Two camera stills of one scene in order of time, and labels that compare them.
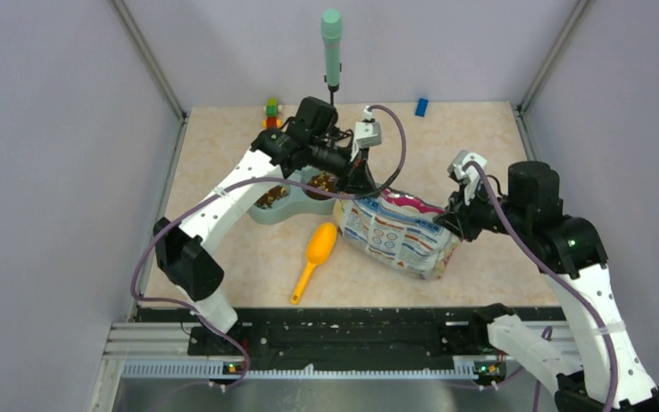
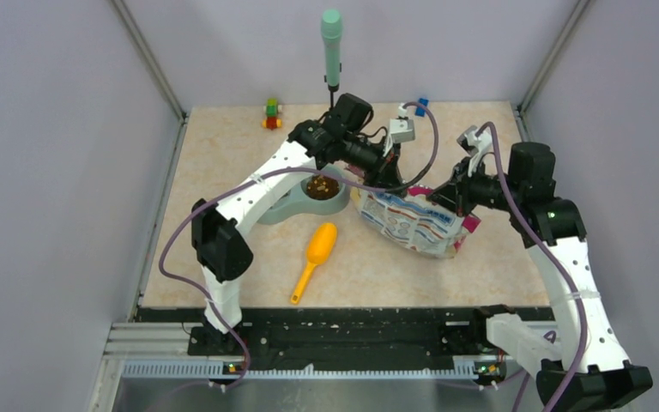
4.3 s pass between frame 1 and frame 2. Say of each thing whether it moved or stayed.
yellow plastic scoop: stayed
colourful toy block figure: stayed
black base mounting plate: stayed
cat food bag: moved
